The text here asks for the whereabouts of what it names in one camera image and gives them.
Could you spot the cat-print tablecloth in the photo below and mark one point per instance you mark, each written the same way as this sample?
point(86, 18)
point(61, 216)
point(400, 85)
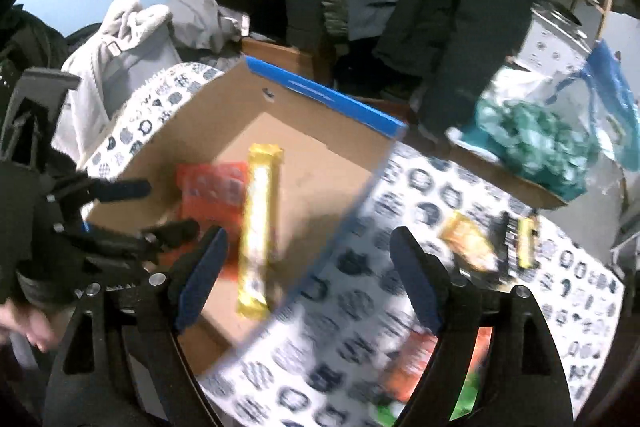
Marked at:
point(575, 267)

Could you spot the orange snack packet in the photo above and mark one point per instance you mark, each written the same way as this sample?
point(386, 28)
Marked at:
point(412, 357)
point(210, 192)

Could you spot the light grey fleece jacket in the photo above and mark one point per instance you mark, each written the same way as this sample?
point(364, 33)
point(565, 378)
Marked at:
point(125, 72)

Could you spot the person's left hand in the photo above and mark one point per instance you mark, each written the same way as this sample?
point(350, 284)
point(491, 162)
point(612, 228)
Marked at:
point(25, 324)

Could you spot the blue-edged cardboard box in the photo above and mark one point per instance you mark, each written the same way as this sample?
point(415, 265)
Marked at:
point(310, 167)

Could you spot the green snack packet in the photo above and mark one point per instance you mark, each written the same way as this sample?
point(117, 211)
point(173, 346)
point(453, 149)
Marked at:
point(467, 399)

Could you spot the golden snack packet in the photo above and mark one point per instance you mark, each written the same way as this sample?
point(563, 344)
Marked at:
point(465, 239)

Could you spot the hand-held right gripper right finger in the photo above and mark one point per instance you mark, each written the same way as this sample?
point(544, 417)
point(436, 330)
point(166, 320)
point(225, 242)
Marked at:
point(415, 279)

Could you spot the clear bag of teal packets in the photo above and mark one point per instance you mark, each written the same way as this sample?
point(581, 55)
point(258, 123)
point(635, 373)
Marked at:
point(535, 142)

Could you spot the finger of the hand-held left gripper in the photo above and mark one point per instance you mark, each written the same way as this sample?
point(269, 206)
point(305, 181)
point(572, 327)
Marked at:
point(175, 231)
point(125, 190)

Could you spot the blue plastic bag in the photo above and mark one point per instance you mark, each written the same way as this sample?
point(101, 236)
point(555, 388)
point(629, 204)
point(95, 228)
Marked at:
point(612, 92)

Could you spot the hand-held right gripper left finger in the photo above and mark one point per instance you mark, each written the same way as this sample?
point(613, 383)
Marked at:
point(197, 282)

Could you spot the long yellow snack bar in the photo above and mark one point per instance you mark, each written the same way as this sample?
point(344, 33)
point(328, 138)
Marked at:
point(257, 217)

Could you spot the black backpack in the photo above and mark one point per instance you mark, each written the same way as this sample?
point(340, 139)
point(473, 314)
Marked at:
point(30, 42)

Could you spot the black snack packet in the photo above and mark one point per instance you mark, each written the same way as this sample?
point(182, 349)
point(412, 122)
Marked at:
point(506, 242)

